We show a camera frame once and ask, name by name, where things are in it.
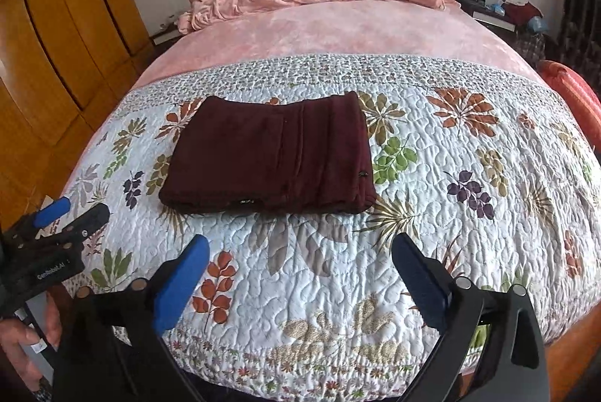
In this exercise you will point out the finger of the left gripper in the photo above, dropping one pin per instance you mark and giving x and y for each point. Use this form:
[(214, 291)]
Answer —
[(84, 218), (51, 212)]

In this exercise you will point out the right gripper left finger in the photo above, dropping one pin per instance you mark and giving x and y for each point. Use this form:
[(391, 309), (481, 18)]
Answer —
[(113, 349)]

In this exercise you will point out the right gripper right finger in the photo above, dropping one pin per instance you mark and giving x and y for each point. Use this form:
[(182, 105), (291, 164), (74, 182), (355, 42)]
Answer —
[(512, 365)]

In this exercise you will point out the maroon pants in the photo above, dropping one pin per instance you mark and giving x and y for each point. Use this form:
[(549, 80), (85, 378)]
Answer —
[(311, 156)]

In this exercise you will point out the wooden wardrobe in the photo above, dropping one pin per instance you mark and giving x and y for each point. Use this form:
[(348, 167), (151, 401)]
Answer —
[(65, 64)]

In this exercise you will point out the white floral quilt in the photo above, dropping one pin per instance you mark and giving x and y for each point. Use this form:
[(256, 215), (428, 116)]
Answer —
[(485, 170)]

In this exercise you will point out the left bedside table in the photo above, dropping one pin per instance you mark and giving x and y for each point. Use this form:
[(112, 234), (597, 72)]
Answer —
[(165, 38)]

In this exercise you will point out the orange red pillow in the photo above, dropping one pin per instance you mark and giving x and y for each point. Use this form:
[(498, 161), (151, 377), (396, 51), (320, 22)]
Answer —
[(576, 92)]

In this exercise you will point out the pink bed sheet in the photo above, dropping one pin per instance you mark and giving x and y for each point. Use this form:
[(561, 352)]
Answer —
[(361, 26)]

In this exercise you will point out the cluttered bedside table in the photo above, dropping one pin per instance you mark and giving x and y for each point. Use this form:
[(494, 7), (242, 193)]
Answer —
[(517, 22)]

